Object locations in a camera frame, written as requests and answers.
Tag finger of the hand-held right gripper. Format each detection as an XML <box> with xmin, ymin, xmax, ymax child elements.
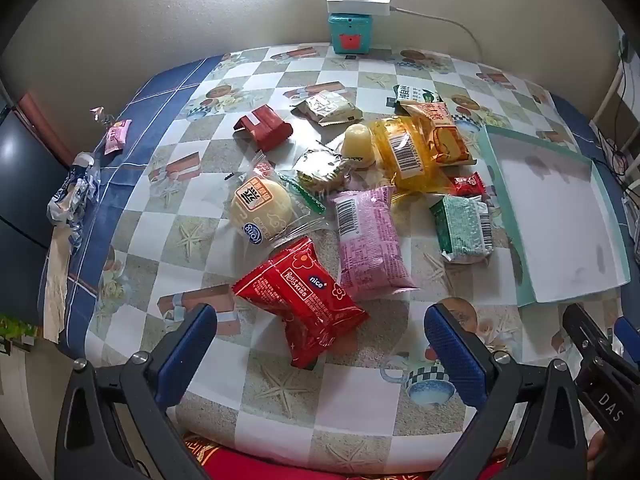
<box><xmin>561</xmin><ymin>302</ymin><xmax>628</xmax><ymax>431</ymax></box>
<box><xmin>614</xmin><ymin>317</ymin><xmax>640</xmax><ymax>361</ymax></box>

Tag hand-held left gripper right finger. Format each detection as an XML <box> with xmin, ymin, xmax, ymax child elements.
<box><xmin>424</xmin><ymin>301</ymin><xmax>588</xmax><ymax>480</ymax></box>

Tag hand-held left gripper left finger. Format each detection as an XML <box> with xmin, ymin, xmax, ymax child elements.
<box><xmin>54</xmin><ymin>302</ymin><xmax>218</xmax><ymax>480</ymax></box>

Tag red flower-print snack packet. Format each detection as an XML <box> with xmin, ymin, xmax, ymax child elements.
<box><xmin>232</xmin><ymin>237</ymin><xmax>370</xmax><ymax>371</ymax></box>

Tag teal-edged white tray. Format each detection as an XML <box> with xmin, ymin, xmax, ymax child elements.
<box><xmin>477</xmin><ymin>125</ymin><xmax>631</xmax><ymax>308</ymax></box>

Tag round steamed cake clear packet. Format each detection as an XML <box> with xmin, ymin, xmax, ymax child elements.
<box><xmin>230</xmin><ymin>156</ymin><xmax>332</xmax><ymax>256</ymax></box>

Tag yellow transparent bread packet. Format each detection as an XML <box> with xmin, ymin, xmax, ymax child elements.
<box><xmin>367</xmin><ymin>115</ymin><xmax>457</xmax><ymax>202</ymax></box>

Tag checkered printed tablecloth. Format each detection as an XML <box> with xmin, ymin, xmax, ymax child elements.
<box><xmin>37</xmin><ymin>42</ymin><xmax>640</xmax><ymax>476</ymax></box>

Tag red cloth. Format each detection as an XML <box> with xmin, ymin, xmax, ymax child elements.
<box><xmin>182</xmin><ymin>432</ymin><xmax>506</xmax><ymax>480</ymax></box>

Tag green and white biscuit packet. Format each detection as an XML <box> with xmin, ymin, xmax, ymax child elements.
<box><xmin>429</xmin><ymin>194</ymin><xmax>495</xmax><ymax>265</ymax></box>

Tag beige paper sheet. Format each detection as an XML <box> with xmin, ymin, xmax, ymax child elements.
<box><xmin>42</xmin><ymin>227</ymin><xmax>71</xmax><ymax>346</ymax></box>

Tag small red candy packet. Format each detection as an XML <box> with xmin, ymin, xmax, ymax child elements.
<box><xmin>450</xmin><ymin>171</ymin><xmax>487</xmax><ymax>198</ymax></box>

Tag green printed box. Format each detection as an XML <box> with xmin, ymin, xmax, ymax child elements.
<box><xmin>0</xmin><ymin>315</ymin><xmax>41</xmax><ymax>356</ymax></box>

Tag crumpled blue and white bag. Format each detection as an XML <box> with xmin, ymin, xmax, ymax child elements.
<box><xmin>46</xmin><ymin>152</ymin><xmax>101</xmax><ymax>241</ymax></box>

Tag orange cake packet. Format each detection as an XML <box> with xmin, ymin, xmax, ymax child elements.
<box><xmin>397</xmin><ymin>100</ymin><xmax>478</xmax><ymax>166</ymax></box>

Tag round cookie packet green stripe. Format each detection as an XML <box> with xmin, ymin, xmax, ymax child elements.
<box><xmin>277</xmin><ymin>147</ymin><xmax>353</xmax><ymax>213</ymax></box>

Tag small pink snack packet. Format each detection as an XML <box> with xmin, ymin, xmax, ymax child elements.
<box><xmin>103</xmin><ymin>119</ymin><xmax>133</xmax><ymax>155</ymax></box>

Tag dark cabinet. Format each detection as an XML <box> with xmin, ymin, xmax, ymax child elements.
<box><xmin>0</xmin><ymin>90</ymin><xmax>71</xmax><ymax>311</ymax></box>

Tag yellow jelly cup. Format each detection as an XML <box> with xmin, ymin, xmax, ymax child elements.
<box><xmin>341</xmin><ymin>122</ymin><xmax>377</xmax><ymax>168</ymax></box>

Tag dark red snack packet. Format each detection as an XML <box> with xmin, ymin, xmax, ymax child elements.
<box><xmin>234</xmin><ymin>105</ymin><xmax>293</xmax><ymax>152</ymax></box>

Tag white metal rack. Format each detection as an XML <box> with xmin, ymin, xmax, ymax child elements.
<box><xmin>590</xmin><ymin>35</ymin><xmax>640</xmax><ymax>196</ymax></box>

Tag beige snack packet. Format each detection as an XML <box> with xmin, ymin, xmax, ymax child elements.
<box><xmin>291</xmin><ymin>91</ymin><xmax>365</xmax><ymax>126</ymax></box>

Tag teal box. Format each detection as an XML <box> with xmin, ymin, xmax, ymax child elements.
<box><xmin>327</xmin><ymin>12</ymin><xmax>372</xmax><ymax>55</ymax></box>

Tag white power strip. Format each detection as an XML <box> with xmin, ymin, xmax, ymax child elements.
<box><xmin>326</xmin><ymin>0</ymin><xmax>392</xmax><ymax>17</ymax></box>

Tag white power cable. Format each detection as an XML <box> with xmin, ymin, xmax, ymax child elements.
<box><xmin>390</xmin><ymin>6</ymin><xmax>483</xmax><ymax>61</ymax></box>

